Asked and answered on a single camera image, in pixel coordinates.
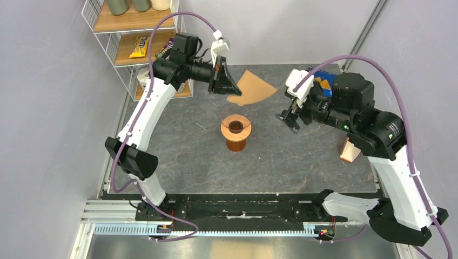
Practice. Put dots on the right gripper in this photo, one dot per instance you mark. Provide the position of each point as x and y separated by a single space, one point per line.
289 115

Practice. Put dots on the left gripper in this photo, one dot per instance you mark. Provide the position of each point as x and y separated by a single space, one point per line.
224 84

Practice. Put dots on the brown paper coffee filter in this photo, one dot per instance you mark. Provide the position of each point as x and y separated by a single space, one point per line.
254 90

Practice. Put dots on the amber glass carafe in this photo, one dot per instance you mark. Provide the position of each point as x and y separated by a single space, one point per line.
236 146

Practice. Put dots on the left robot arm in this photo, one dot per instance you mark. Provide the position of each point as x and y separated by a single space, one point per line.
128 148

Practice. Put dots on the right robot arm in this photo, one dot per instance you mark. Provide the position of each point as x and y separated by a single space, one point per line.
402 216

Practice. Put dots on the wooden filter holder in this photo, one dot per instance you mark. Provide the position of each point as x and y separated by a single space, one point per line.
349 151

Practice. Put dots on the blue Doritos chip bag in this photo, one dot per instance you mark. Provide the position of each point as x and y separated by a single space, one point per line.
323 83

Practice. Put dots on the purple candy bar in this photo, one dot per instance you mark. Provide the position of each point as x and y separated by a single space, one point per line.
165 51

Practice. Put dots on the white paper roll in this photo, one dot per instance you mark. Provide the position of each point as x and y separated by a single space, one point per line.
143 76

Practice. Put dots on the yellow M&M's bag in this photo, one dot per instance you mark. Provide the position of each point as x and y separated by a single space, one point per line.
140 47

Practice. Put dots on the cream jar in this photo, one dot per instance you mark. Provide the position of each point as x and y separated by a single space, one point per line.
160 5

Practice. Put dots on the green jar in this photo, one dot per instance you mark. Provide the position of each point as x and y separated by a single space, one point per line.
117 7
141 5

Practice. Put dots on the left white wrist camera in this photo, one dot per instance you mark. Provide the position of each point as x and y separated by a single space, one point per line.
219 47

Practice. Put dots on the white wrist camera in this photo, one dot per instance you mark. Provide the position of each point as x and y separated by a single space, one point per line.
219 47
298 85

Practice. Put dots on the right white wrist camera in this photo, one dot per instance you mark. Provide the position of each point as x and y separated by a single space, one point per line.
298 85

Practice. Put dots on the white wire shelf rack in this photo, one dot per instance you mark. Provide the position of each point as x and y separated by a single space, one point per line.
117 36

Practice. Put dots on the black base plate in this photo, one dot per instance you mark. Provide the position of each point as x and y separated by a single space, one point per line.
238 212

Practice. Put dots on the aluminium rail frame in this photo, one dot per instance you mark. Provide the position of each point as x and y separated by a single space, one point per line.
108 230

